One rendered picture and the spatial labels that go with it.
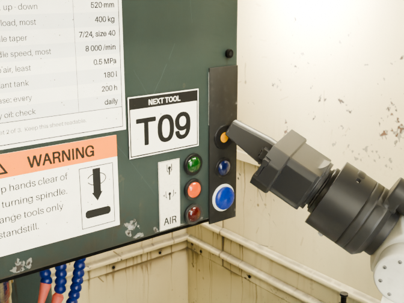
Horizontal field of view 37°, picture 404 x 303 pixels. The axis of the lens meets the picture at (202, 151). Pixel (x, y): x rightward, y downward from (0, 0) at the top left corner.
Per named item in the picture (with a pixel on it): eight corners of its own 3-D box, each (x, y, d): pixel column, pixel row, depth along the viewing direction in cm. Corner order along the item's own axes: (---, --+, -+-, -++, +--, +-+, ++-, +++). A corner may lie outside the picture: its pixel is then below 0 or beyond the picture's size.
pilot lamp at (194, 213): (202, 220, 77) (202, 204, 76) (188, 225, 75) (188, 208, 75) (199, 219, 77) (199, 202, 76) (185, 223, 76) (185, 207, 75)
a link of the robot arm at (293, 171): (302, 114, 78) (382, 167, 76) (264, 172, 82) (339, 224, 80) (277, 136, 67) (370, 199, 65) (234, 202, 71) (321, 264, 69)
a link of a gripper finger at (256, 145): (236, 116, 75) (278, 144, 74) (224, 136, 76) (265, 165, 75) (232, 118, 73) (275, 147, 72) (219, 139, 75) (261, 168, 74)
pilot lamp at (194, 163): (202, 172, 75) (202, 154, 74) (187, 175, 74) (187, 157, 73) (199, 171, 75) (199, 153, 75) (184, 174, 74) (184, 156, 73)
